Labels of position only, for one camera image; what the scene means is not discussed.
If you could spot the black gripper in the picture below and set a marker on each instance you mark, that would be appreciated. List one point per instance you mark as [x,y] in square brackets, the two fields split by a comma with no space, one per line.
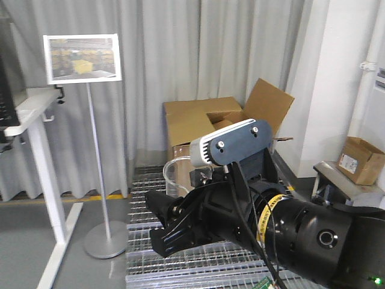
[236,205]

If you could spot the clear glass beaker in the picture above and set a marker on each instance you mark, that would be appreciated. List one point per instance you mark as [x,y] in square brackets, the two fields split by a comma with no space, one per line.
[176,175]

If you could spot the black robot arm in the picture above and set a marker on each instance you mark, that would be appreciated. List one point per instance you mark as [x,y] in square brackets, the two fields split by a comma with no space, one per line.
[336,245]

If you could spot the metal grate platform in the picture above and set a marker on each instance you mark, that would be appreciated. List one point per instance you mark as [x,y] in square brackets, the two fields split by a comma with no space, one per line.
[218,265]

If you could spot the large cardboard box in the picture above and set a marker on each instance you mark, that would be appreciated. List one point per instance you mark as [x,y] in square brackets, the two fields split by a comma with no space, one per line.
[189,120]

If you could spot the green circuit board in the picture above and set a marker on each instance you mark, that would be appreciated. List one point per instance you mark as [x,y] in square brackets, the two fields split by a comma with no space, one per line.
[264,283]

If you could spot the white standing desk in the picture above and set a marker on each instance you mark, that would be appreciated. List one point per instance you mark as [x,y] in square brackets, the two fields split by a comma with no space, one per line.
[32,121]

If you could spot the sign stand with picture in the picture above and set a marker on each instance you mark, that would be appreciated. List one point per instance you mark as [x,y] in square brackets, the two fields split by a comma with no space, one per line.
[88,58]

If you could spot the grey metal bin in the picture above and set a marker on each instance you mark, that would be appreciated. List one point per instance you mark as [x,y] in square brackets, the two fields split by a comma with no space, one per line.
[332,185]

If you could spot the small cardboard box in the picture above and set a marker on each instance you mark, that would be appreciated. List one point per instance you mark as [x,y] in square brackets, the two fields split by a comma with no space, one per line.
[360,161]

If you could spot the black panel board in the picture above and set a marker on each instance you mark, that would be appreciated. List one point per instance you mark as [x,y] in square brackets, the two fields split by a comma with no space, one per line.
[13,88]

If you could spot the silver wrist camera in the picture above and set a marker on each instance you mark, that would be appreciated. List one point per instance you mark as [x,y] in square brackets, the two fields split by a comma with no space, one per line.
[235,142]

